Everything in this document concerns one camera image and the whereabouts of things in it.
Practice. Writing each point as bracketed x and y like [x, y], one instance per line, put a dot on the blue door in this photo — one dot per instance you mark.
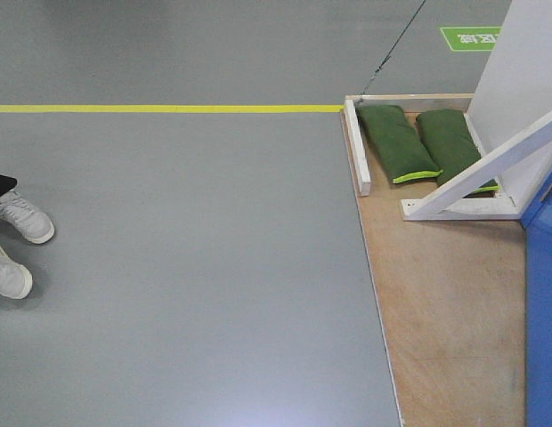
[537, 222]

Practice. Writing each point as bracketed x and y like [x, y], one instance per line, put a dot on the far white edge batten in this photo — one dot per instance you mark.
[355, 141]

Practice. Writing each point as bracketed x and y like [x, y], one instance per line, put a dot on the left green sandbag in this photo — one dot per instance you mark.
[401, 152]

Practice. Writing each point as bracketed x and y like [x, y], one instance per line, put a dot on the green sandbag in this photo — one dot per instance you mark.
[401, 152]
[445, 134]

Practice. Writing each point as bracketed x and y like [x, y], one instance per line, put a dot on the right green sandbag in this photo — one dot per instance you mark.
[445, 134]

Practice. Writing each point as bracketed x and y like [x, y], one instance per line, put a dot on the plywood base platform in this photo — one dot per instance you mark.
[451, 302]

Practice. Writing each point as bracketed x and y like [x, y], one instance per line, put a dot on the far white wooden brace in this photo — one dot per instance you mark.
[451, 203]

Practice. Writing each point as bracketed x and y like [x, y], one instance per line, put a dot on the far white sneaker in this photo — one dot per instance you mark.
[28, 219]

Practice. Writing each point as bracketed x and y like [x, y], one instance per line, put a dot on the white sneaker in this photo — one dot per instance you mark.
[28, 219]
[15, 279]

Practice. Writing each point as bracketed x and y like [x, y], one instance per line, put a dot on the green floor sign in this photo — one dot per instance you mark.
[471, 39]

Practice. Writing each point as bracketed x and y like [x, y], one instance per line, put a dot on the near white sneaker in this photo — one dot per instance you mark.
[15, 279]

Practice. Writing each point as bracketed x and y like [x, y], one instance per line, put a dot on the white wall panel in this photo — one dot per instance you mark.
[514, 91]

